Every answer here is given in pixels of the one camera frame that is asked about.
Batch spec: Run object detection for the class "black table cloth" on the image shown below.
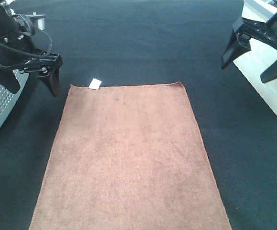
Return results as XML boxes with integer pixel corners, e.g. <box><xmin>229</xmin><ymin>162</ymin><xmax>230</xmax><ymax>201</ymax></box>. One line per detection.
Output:
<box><xmin>0</xmin><ymin>0</ymin><xmax>277</xmax><ymax>230</ymax></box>

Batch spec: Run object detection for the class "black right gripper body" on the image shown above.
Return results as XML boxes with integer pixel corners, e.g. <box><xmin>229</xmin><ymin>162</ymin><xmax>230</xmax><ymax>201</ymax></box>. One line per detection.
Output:
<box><xmin>233</xmin><ymin>12</ymin><xmax>277</xmax><ymax>54</ymax></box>

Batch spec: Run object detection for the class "brown microfibre towel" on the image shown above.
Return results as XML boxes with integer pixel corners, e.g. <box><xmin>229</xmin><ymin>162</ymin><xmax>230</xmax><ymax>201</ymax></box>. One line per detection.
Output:
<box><xmin>30</xmin><ymin>82</ymin><xmax>231</xmax><ymax>230</ymax></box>

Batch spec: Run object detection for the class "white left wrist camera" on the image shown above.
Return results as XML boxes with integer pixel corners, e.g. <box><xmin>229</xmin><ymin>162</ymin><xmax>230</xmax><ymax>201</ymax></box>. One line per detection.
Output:
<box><xmin>12</xmin><ymin>12</ymin><xmax>46</xmax><ymax>30</ymax></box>

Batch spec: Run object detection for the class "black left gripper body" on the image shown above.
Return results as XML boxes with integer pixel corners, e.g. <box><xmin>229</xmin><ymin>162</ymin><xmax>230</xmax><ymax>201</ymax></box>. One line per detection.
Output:
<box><xmin>0</xmin><ymin>0</ymin><xmax>63</xmax><ymax>74</ymax></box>

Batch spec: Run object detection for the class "white plastic bin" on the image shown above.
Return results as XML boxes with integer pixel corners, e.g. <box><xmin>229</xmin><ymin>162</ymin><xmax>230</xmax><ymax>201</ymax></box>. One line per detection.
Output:
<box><xmin>233</xmin><ymin>0</ymin><xmax>277</xmax><ymax>116</ymax></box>

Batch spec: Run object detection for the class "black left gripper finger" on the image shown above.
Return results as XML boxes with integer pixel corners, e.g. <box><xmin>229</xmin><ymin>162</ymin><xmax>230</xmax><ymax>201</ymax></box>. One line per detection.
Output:
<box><xmin>0</xmin><ymin>69</ymin><xmax>21</xmax><ymax>94</ymax></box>
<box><xmin>36</xmin><ymin>69</ymin><xmax>61</xmax><ymax>97</ymax></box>

